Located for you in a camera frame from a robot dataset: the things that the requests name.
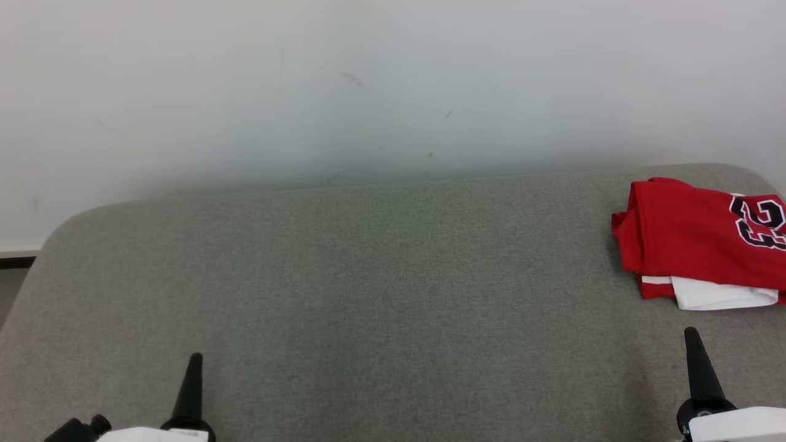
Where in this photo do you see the red jersey with white sleeves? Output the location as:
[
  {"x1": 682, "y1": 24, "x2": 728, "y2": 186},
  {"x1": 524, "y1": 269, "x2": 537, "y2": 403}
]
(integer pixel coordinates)
[{"x1": 610, "y1": 177, "x2": 786, "y2": 311}]

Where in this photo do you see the wall skirting board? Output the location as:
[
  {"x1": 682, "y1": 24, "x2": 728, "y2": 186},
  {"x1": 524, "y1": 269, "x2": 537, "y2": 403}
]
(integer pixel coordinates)
[{"x1": 0, "y1": 244, "x2": 44, "y2": 269}]

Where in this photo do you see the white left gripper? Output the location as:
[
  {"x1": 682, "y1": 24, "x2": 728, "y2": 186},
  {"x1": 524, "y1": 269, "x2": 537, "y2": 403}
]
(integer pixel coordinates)
[{"x1": 97, "y1": 352, "x2": 216, "y2": 442}]

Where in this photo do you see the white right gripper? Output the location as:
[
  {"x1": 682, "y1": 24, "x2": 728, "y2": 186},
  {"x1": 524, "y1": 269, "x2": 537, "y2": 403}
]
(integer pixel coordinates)
[{"x1": 675, "y1": 326, "x2": 786, "y2": 442}]

